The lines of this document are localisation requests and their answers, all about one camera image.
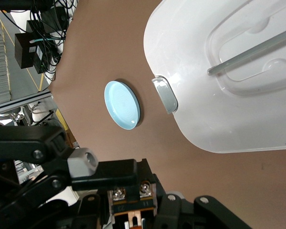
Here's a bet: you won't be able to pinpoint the black and orange switch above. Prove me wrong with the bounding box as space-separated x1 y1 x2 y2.
107 158 158 229

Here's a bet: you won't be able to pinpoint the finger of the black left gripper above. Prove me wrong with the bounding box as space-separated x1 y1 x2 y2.
0 176 73 225
0 125 139 192

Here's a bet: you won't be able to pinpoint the black cable tangle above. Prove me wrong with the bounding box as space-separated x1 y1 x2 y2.
0 0 72 82

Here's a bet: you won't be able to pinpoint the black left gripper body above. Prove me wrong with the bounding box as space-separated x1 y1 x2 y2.
0 158 45 203

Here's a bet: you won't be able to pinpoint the white stacked panels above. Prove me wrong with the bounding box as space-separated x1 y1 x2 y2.
0 23 12 108

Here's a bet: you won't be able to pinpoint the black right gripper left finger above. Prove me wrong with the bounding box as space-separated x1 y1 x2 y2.
69 190 114 229

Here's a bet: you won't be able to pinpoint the white lidded storage box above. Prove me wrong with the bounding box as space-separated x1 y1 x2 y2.
143 0 286 154

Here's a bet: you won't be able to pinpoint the small black power adapter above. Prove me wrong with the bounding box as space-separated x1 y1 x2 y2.
32 44 54 74

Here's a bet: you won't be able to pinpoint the light blue round plate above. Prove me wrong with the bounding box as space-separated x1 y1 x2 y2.
103 80 142 131

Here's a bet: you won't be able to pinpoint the aluminium floor frame rail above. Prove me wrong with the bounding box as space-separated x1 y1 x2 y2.
0 90 53 115

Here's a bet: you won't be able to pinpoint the white office chair base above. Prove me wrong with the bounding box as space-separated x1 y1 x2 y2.
0 102 58 128

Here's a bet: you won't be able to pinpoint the large black power box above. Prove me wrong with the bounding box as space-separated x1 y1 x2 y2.
14 32 42 70

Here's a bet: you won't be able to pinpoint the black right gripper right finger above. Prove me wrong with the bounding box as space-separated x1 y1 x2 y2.
154 175 254 229

